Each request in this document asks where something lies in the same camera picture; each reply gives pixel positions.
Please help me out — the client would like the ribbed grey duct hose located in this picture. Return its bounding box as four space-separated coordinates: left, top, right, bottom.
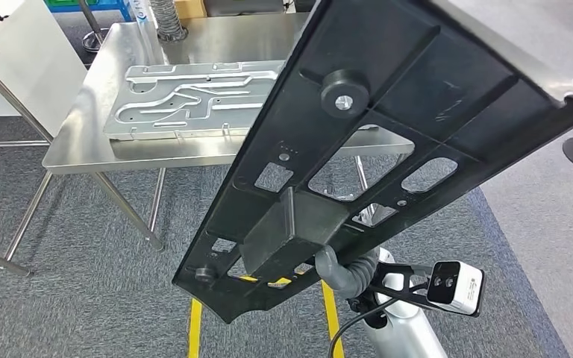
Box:
148 0 189 43

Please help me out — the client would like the black camera bracket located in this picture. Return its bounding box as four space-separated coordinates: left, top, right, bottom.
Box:
348 262 436 327

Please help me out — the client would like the stainless steel workbench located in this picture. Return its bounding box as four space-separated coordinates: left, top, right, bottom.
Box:
43 12 416 253

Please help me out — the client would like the stamped grey metal panel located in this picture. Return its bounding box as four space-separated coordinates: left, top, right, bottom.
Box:
102 59 287 142

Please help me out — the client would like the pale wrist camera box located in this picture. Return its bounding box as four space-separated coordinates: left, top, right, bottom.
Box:
425 260 485 317

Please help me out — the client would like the thick black camera cable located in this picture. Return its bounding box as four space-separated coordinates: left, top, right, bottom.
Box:
328 283 430 358

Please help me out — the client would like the black plastic mounting plate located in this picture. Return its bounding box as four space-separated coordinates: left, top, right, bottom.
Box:
172 0 573 324

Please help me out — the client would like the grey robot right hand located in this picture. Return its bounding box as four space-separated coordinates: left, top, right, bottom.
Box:
314 245 354 298

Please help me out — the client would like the blue metal shelf rack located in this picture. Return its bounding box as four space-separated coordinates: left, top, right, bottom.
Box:
44 0 134 23

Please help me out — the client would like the clear pump bottle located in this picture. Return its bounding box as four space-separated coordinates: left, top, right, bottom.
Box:
125 0 155 27

